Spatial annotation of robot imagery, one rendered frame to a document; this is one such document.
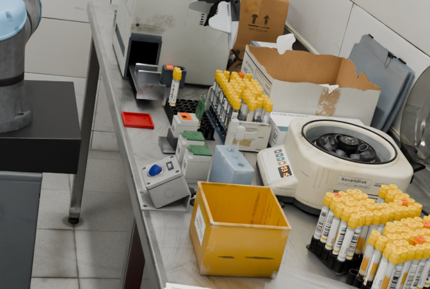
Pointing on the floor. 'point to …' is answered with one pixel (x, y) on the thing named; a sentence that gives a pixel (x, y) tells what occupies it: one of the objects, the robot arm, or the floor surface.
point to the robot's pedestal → (18, 226)
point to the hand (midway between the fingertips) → (220, 38)
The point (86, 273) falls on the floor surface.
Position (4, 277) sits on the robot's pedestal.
